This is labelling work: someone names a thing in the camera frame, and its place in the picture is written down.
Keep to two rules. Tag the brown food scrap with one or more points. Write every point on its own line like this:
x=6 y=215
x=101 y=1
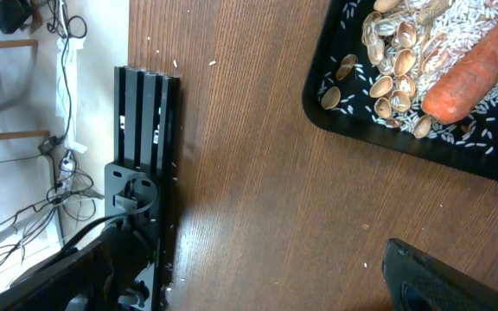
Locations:
x=432 y=10

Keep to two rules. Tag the black aluminium frame rail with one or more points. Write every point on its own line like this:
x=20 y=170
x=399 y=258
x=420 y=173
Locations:
x=139 y=180

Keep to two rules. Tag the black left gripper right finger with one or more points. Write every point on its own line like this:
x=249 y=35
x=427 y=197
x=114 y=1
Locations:
x=418 y=281

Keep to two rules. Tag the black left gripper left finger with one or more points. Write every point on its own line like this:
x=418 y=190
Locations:
x=87 y=272

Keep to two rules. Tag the orange carrot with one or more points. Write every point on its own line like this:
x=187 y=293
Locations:
x=454 y=96

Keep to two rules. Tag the black rectangular food-waste tray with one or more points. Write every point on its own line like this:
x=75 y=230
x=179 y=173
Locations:
x=335 y=99

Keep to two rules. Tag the rice and nutshell scraps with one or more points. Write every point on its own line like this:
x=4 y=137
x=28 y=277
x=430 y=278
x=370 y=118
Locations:
x=411 y=58

